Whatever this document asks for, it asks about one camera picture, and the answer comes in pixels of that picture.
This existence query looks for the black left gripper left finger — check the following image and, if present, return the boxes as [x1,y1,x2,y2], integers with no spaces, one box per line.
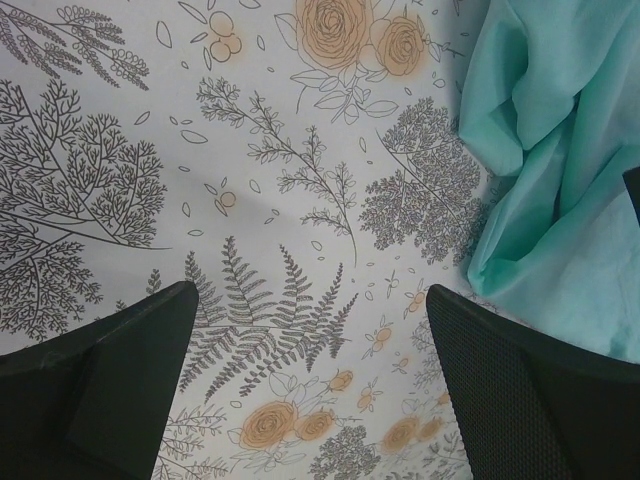
[1,281,199,479]

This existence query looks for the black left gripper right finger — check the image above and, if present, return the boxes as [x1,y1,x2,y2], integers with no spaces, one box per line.
[426,285,639,479]

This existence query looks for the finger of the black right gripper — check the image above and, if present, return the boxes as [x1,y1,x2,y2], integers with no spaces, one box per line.
[623,168,640,222]

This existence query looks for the teal t shirt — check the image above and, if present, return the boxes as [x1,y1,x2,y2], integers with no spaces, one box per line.
[459,1,639,363]

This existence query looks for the floral table cloth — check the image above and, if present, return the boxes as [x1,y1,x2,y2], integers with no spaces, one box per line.
[0,0,640,480]

